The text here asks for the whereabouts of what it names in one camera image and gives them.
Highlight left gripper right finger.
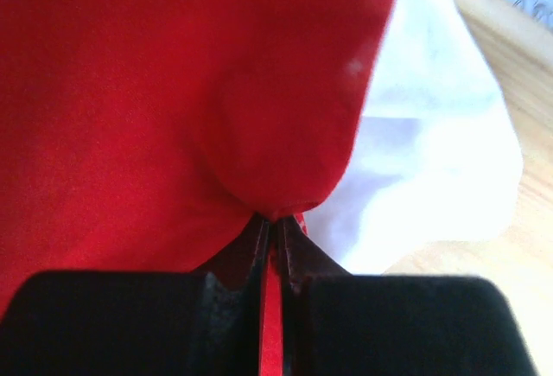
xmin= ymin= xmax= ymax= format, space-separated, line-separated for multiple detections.
xmin=276 ymin=218 xmax=536 ymax=375

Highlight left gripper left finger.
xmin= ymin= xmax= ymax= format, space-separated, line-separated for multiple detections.
xmin=1 ymin=217 xmax=270 ymax=375

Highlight red t shirt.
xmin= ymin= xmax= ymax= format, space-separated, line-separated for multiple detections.
xmin=1 ymin=0 xmax=394 ymax=375

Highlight white t shirt on hanger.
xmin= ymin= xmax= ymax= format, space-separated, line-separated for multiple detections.
xmin=305 ymin=0 xmax=523 ymax=274

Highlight wooden clothes rack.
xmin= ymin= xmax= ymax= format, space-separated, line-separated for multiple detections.
xmin=382 ymin=0 xmax=553 ymax=376

